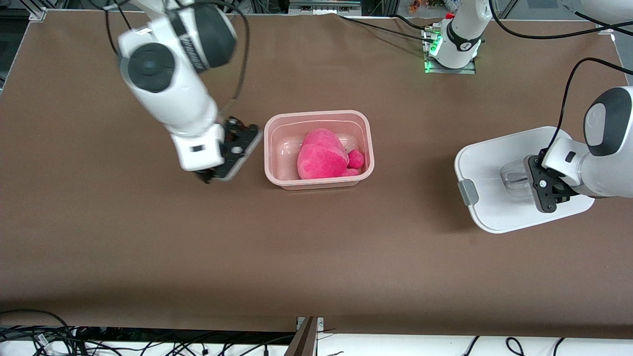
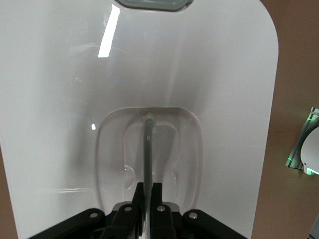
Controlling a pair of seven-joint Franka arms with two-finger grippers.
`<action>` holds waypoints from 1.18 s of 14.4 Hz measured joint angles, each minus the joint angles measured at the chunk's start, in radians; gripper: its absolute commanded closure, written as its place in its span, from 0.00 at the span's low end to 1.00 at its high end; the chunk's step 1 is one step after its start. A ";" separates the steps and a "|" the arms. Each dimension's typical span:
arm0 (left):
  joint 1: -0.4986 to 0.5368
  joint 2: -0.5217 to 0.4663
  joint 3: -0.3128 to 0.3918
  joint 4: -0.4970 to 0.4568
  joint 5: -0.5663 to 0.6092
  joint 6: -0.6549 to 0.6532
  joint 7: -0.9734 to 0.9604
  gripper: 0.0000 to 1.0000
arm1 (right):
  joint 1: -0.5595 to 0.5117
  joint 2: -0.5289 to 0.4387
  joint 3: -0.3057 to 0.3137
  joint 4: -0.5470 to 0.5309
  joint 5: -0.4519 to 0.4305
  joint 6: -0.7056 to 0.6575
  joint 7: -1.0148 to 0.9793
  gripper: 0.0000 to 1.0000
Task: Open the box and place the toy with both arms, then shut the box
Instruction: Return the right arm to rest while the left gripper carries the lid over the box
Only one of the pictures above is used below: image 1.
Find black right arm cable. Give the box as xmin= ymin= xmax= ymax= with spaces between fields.
xmin=103 ymin=0 xmax=251 ymax=118

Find colourful small items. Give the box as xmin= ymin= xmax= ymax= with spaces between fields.
xmin=408 ymin=0 xmax=448 ymax=14

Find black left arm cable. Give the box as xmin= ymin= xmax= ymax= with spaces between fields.
xmin=487 ymin=0 xmax=633 ymax=150

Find brown wooden post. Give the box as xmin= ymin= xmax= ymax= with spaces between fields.
xmin=284 ymin=316 xmax=319 ymax=356

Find long black cable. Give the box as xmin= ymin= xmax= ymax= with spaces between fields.
xmin=337 ymin=14 xmax=438 ymax=44

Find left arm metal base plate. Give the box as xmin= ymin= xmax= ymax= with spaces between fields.
xmin=422 ymin=26 xmax=478 ymax=75

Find brown table cover sheet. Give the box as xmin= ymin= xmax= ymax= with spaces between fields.
xmin=0 ymin=10 xmax=633 ymax=342

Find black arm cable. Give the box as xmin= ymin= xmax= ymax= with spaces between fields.
xmin=103 ymin=0 xmax=251 ymax=118
xmin=487 ymin=0 xmax=633 ymax=150

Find short black cable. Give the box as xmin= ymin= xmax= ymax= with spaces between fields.
xmin=391 ymin=14 xmax=437 ymax=33

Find black cable tangle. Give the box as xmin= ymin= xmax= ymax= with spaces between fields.
xmin=0 ymin=309 xmax=297 ymax=356

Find pink translucent plastic box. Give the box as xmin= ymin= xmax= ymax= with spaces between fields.
xmin=264 ymin=110 xmax=375 ymax=191

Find pink plush toy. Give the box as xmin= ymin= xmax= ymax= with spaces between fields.
xmin=297 ymin=128 xmax=365 ymax=180

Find grey metal device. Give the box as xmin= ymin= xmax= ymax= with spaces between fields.
xmin=288 ymin=0 xmax=362 ymax=15

